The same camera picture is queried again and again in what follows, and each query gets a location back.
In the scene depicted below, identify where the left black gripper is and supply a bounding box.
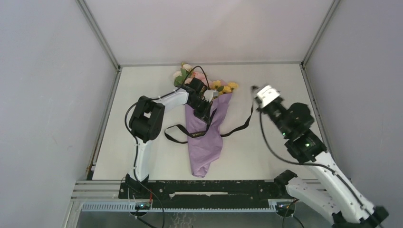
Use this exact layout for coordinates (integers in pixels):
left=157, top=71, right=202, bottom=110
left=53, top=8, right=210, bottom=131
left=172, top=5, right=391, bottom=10
left=187, top=97, right=212, bottom=124

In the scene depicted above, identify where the black ribbon strap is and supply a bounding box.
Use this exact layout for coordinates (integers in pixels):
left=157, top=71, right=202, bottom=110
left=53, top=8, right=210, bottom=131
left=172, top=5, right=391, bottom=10
left=164, top=86, right=259, bottom=145

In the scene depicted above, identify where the pink wrapping paper sheet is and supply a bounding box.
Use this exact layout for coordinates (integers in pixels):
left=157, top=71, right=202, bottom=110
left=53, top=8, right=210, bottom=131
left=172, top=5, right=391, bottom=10
left=188, top=92, right=232, bottom=178

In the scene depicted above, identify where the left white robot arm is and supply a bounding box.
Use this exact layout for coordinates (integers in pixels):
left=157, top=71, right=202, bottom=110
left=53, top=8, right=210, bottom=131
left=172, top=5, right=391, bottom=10
left=124, top=78, right=218, bottom=198

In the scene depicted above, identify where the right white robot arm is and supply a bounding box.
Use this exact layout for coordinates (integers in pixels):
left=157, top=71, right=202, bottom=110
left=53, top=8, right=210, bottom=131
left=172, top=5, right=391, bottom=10
left=254, top=97, right=389, bottom=228

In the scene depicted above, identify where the yellow rose stem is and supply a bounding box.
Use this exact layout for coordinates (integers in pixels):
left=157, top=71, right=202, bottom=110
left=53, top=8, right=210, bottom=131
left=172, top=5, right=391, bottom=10
left=210, top=80, right=239, bottom=95

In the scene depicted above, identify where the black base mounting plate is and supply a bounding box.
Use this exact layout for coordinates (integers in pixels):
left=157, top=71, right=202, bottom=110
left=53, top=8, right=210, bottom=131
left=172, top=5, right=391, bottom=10
left=118, top=180, right=292, bottom=210

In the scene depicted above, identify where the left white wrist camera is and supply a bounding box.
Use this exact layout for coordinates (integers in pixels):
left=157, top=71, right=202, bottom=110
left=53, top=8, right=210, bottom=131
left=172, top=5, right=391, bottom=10
left=203, top=89, right=219, bottom=102

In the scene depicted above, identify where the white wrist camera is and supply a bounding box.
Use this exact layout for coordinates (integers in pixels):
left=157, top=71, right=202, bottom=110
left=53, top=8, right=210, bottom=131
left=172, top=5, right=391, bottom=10
left=203, top=89, right=219, bottom=102
left=252, top=85, right=280, bottom=108

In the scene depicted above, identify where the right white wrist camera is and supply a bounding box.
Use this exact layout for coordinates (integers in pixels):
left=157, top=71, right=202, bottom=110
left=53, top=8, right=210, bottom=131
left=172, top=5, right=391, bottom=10
left=252, top=85, right=280, bottom=108

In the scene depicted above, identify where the aluminium frame rail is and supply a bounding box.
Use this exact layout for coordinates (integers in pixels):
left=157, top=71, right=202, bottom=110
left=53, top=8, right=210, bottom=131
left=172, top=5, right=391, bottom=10
left=71, top=180, right=290, bottom=201

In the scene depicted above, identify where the white slotted cable duct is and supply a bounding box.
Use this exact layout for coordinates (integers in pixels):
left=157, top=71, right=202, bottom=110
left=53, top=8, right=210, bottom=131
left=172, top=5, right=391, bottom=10
left=81, top=202, right=277, bottom=212

